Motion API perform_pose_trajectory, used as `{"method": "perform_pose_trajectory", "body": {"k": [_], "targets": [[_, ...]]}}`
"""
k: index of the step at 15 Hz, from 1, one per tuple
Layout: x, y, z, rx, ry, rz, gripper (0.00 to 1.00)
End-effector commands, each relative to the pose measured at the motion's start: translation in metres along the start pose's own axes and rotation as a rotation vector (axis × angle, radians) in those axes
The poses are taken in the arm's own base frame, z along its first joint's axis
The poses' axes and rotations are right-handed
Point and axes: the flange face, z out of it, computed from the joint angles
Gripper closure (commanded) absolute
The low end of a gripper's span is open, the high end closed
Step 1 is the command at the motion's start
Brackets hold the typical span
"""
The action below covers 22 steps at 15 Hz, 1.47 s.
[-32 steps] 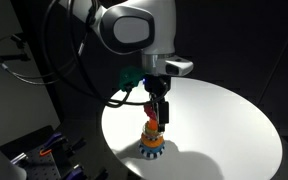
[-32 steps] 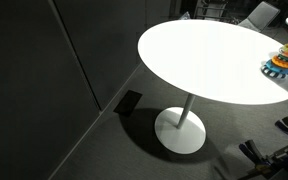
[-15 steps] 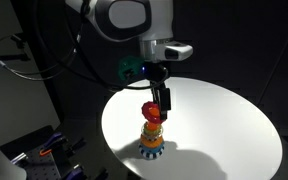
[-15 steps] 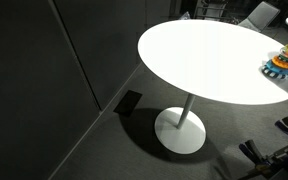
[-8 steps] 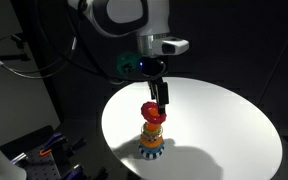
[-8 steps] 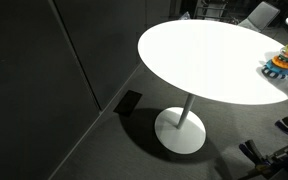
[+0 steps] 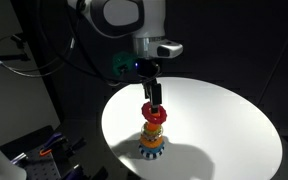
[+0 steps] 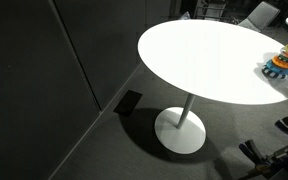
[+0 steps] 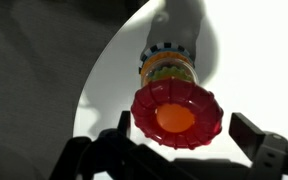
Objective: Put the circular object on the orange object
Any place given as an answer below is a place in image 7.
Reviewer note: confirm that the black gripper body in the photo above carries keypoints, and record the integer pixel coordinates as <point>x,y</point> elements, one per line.
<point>147,70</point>

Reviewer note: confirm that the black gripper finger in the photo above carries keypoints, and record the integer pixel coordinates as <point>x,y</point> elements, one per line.
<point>146,90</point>
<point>156,96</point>

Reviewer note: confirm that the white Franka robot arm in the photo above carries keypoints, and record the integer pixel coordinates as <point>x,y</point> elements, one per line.
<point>130,20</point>

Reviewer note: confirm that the black perforated breadboard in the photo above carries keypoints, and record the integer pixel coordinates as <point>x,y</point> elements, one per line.
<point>42,166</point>

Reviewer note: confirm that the orange cone stacker post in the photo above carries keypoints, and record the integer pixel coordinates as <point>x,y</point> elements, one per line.
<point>154,117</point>

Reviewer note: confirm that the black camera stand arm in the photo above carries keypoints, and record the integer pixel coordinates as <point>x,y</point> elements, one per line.
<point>9,53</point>

